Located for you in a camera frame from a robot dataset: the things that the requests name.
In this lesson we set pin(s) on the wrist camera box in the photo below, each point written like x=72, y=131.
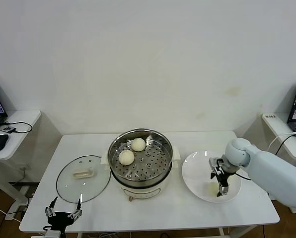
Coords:
x=213, y=162
x=54, y=235

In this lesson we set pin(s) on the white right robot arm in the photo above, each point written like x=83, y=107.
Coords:
x=274, y=173

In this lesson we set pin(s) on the white side desk with mouse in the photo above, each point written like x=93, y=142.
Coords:
x=21, y=119

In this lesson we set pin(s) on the round white plate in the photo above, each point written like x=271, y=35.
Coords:
x=195, y=178

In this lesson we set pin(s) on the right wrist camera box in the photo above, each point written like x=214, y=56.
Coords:
x=213, y=162

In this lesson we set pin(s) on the white electric cooker pot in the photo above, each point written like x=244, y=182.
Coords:
x=143, y=192

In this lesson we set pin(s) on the white steamed baozi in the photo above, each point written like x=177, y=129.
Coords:
x=138, y=144
x=126, y=157
x=212, y=189

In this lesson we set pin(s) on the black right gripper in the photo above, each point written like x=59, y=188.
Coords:
x=222, y=178

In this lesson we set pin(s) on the small black patterned device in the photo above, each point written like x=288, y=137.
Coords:
x=8, y=129

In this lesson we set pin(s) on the small white label sticker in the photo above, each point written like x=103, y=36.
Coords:
x=270, y=116

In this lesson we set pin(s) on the stainless steel steamer basket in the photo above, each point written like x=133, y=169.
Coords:
x=163, y=148

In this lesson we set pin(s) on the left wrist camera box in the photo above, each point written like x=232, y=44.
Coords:
x=54, y=235

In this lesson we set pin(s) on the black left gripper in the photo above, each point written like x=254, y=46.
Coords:
x=59, y=219

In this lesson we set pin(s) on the round glass pot lid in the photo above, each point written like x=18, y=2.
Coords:
x=88, y=188

